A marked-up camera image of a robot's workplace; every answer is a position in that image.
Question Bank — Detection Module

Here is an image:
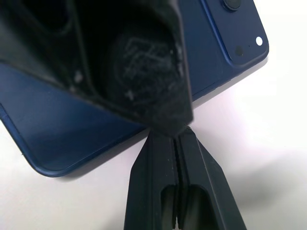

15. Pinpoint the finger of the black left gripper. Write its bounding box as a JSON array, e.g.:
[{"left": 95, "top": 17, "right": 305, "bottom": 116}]
[{"left": 0, "top": 0, "right": 195, "bottom": 138}]

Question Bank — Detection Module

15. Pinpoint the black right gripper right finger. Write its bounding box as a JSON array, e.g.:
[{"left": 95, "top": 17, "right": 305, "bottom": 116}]
[{"left": 173, "top": 126, "right": 248, "bottom": 230}]

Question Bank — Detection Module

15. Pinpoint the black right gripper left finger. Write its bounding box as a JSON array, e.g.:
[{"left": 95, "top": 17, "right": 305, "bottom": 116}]
[{"left": 127, "top": 129, "right": 179, "bottom": 230}]

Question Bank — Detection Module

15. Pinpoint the dark blue smartphone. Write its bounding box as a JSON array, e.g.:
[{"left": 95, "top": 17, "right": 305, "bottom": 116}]
[{"left": 0, "top": 0, "right": 270, "bottom": 178}]

